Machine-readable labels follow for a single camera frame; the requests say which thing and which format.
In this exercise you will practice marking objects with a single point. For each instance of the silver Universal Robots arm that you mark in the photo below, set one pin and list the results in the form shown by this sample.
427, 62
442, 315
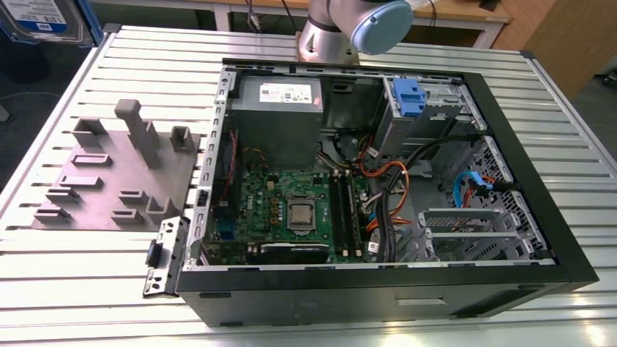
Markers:
329, 47

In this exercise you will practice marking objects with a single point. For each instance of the metal card retention bracket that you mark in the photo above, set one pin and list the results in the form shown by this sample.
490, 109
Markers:
177, 253

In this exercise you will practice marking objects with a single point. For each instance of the grey parts rack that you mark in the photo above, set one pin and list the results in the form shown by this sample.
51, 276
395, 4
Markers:
121, 173

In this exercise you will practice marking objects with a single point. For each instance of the silver CPU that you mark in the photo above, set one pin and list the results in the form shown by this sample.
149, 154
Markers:
302, 214

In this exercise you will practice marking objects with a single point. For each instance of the green motherboard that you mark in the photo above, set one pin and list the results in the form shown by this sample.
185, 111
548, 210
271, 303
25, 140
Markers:
261, 202

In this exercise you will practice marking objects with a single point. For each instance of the grey power supply unit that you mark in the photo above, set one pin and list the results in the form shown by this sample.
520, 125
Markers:
275, 126

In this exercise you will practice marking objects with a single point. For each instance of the metal optical drive cage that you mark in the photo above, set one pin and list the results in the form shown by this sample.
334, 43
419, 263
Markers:
410, 133

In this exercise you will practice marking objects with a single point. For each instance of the blue drive latch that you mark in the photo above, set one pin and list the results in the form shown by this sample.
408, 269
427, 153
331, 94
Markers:
407, 95

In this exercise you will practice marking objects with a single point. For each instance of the hard disk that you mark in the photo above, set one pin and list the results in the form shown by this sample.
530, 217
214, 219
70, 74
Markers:
43, 18

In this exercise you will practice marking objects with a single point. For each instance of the black graphics card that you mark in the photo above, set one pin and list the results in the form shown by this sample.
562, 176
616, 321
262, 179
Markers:
290, 253

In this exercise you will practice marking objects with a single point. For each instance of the metal disk bay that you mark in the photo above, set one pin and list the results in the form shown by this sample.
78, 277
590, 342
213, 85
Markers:
463, 234

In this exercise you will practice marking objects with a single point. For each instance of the black open PC case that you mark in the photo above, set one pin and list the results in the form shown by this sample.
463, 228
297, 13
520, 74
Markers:
338, 296

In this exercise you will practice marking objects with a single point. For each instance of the CPU socket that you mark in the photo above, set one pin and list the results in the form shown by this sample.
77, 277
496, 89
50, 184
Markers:
303, 231

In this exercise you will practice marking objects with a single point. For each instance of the brown wooden cabinet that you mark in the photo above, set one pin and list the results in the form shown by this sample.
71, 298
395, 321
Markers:
570, 36

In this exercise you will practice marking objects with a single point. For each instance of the wooden desk white frame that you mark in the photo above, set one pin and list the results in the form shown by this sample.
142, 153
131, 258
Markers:
463, 11

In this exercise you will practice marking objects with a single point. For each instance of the black RAM slot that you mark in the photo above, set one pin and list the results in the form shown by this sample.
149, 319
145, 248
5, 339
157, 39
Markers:
339, 213
352, 217

